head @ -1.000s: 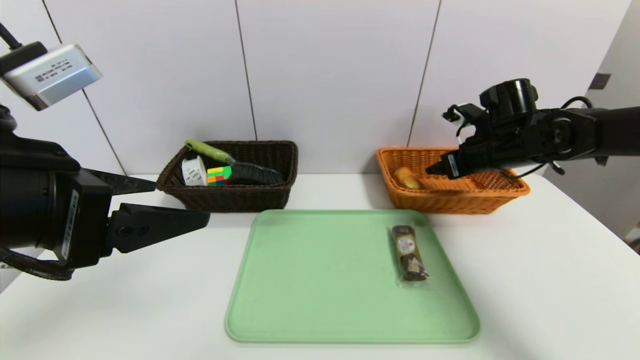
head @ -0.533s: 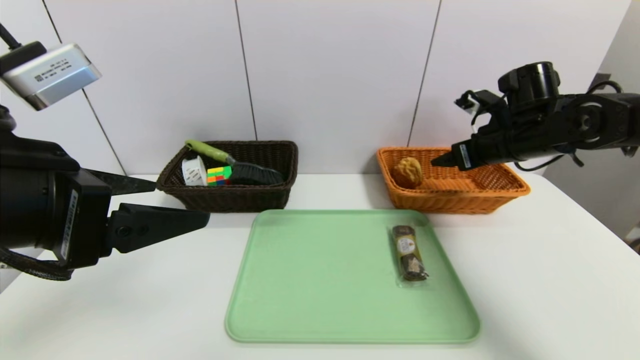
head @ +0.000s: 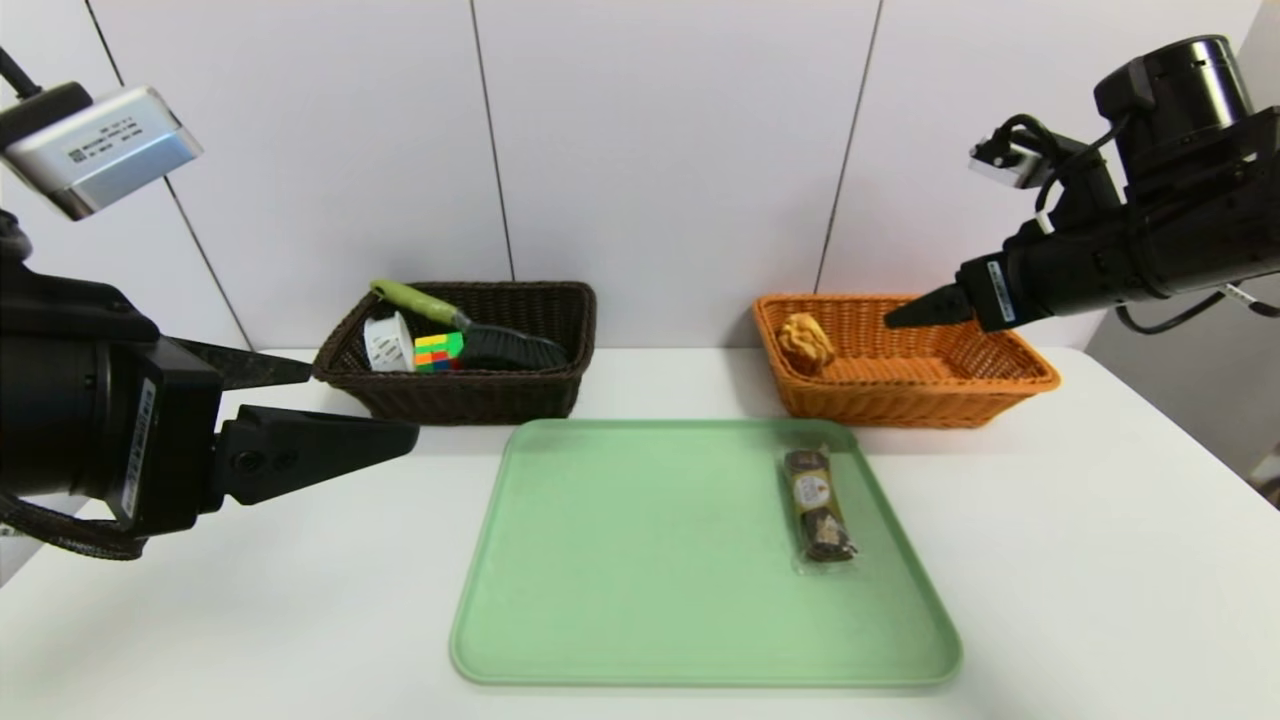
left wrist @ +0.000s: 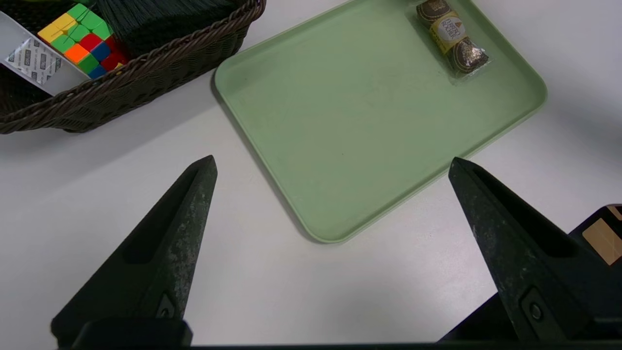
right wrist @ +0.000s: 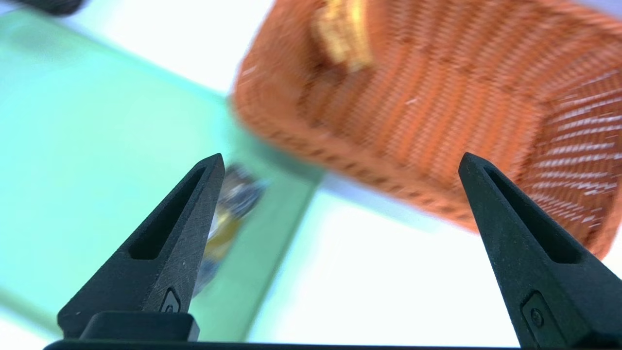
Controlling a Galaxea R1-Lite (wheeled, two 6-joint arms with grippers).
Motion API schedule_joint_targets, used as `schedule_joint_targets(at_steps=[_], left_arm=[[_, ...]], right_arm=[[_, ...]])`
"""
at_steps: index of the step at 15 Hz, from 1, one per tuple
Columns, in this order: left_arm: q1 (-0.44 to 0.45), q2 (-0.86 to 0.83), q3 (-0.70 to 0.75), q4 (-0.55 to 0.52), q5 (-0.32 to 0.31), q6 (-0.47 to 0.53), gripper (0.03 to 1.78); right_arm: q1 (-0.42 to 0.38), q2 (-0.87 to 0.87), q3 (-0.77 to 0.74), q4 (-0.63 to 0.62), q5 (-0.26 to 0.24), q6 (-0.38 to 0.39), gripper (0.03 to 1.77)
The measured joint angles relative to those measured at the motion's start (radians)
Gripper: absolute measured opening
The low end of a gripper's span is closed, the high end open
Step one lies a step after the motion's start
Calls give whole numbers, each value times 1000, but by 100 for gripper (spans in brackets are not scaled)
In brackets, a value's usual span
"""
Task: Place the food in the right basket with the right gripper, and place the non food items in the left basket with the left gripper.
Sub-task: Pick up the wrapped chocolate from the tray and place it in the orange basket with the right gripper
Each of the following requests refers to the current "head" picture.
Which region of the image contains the black brush with green handle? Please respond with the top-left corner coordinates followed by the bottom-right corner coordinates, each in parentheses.
top-left (369, 279), bottom-right (569, 373)

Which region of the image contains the round golden bread bun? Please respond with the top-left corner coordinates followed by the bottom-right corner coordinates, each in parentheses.
top-left (778, 313), bottom-right (837, 376)

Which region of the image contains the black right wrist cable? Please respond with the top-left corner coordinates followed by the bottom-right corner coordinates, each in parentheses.
top-left (1000, 113), bottom-right (1280, 337)

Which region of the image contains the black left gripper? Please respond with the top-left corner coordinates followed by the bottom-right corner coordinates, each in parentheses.
top-left (0, 333), bottom-right (421, 538)

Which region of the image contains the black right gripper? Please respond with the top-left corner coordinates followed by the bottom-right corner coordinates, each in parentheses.
top-left (883, 211), bottom-right (1150, 333)

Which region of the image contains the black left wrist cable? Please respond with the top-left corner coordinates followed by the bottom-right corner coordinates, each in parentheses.
top-left (0, 45), bottom-right (46, 101)

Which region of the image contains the colourful puzzle cube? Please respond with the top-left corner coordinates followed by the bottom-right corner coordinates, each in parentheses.
top-left (414, 332), bottom-right (466, 373)

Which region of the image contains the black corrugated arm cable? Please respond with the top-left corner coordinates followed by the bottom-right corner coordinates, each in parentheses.
top-left (0, 490), bottom-right (151, 562)

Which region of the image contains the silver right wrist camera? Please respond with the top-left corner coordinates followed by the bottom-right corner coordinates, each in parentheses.
top-left (967, 133), bottom-right (1053, 191)

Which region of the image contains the orange wicker basket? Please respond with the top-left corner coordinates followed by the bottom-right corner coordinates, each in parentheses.
top-left (752, 294), bottom-right (1061, 429)

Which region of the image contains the chocolate roll snack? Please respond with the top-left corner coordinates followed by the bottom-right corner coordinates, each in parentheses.
top-left (785, 450), bottom-right (859, 576)

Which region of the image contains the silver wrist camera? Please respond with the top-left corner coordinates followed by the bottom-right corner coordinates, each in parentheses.
top-left (967, 133), bottom-right (1053, 191)
top-left (0, 84), bottom-right (205, 222)

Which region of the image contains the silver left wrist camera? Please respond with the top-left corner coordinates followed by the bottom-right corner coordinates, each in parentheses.
top-left (0, 84), bottom-right (205, 222)

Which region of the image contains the light green plastic tray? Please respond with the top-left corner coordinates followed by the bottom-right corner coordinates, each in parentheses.
top-left (449, 419), bottom-right (963, 688)

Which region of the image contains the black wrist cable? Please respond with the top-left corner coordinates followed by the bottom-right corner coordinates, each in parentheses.
top-left (0, 45), bottom-right (46, 101)
top-left (1000, 113), bottom-right (1280, 337)

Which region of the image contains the dark brown wicker basket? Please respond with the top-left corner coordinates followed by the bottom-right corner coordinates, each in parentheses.
top-left (311, 281), bottom-right (598, 426)

